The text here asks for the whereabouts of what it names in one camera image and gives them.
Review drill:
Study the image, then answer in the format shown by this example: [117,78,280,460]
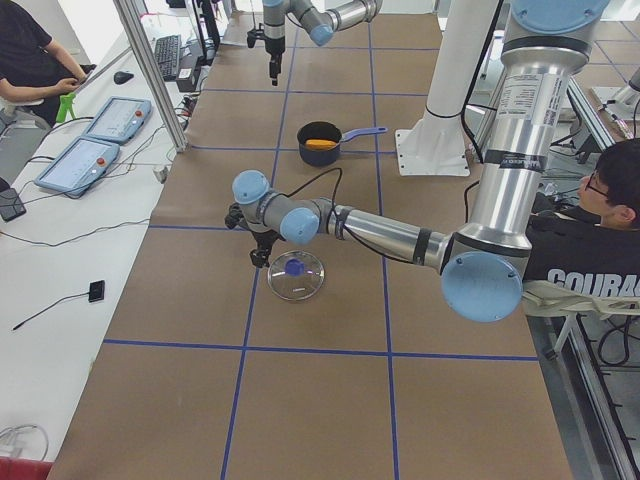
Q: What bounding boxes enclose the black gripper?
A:
[249,230,280,268]
[265,37,285,86]

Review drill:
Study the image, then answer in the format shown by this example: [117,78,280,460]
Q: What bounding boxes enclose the glass pot lid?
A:
[267,250,325,301]

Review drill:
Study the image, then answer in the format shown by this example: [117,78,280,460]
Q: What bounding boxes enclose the yellow corn cob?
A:
[304,139,338,151]

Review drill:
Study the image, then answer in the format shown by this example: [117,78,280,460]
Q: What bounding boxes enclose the blue saucepan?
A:
[296,121,388,167]

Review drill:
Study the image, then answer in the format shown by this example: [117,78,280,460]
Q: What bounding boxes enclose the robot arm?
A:
[227,1,607,322]
[262,0,383,86]

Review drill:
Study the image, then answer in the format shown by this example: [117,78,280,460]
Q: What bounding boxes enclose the black keyboard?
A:
[154,35,182,81]

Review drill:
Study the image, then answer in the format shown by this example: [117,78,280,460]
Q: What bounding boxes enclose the black computer mouse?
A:
[113,71,134,85]

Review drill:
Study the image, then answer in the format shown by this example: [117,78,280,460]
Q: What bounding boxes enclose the small black square device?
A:
[88,280,106,303]

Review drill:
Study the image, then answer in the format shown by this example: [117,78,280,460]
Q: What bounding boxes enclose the far blue teach pendant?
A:
[83,96,152,145]

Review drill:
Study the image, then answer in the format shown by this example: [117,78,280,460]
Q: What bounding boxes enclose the blue teach pendant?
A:
[34,136,120,198]
[83,96,152,145]

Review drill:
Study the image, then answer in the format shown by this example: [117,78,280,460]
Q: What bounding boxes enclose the near blue teach pendant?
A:
[34,136,120,198]

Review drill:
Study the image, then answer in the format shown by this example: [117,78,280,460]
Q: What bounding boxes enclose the green clamp stand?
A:
[56,92,76,124]

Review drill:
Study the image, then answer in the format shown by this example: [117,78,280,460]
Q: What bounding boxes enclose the person in black shirt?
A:
[1,1,96,126]

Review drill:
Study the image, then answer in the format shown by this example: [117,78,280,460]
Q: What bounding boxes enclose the white chair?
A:
[523,280,639,359]

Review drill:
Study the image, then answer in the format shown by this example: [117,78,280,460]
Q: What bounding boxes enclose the person in courage jacket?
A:
[524,138,639,298]

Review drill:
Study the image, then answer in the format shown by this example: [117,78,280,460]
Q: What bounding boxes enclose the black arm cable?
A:
[279,167,441,264]

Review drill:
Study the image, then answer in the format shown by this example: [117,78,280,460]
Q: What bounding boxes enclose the aluminium frame post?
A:
[113,0,187,153]

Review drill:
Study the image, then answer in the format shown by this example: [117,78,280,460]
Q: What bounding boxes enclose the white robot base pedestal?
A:
[395,0,502,177]

